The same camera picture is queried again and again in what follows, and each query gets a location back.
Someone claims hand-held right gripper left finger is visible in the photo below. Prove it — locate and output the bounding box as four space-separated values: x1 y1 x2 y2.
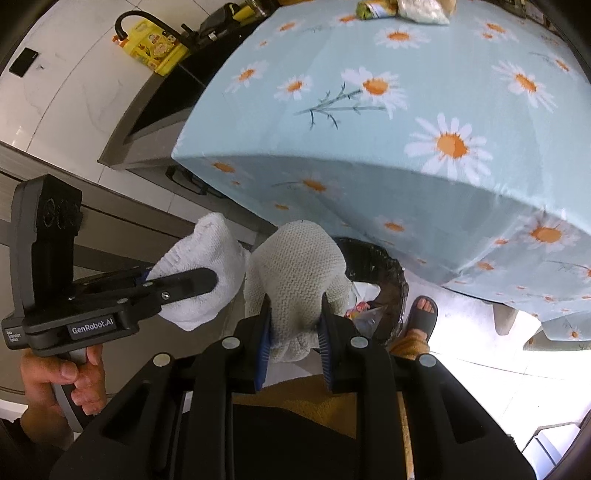
48 295 278 480

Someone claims small black wall plate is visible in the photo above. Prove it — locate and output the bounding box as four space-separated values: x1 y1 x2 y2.
9 47 38 78

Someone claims yellow green snack wrapper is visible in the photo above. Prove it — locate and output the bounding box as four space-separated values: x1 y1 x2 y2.
358 0 398 19

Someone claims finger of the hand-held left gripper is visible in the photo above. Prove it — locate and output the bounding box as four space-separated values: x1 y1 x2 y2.
134 269 218 320

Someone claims cream knitted cloth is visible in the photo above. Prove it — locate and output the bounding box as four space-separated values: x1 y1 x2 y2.
244 220 352 365

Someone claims white crumpled plastic wrapper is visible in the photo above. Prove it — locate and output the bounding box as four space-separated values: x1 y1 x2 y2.
397 0 451 25

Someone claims black cabinet handle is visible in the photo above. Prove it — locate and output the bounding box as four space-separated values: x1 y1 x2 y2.
165 165 222 199

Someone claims yellow dish soap bottle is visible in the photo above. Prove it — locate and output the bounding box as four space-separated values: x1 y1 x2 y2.
117 23 190 77

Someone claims black kitchen sink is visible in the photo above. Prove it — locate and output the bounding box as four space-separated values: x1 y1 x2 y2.
99 28 241 167

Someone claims blue daisy print tablecloth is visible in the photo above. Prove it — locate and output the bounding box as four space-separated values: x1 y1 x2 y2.
172 0 591 340

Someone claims person's left hand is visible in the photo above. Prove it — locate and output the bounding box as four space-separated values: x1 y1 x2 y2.
20 344 108 435

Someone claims person's foot in dark slipper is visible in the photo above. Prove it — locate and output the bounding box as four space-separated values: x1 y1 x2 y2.
401 295 439 344

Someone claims white table leg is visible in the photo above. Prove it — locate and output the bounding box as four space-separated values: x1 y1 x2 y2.
492 302 520 335

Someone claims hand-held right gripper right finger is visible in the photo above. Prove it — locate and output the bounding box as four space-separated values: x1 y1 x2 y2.
318 295 536 480

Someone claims white knitted cloth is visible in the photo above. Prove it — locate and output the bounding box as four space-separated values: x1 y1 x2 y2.
150 212 252 332

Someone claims trash bin with black bag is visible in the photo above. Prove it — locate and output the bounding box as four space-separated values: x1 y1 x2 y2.
330 237 410 344

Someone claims red snack wrapper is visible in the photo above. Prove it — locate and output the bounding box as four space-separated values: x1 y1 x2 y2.
344 300 384 340

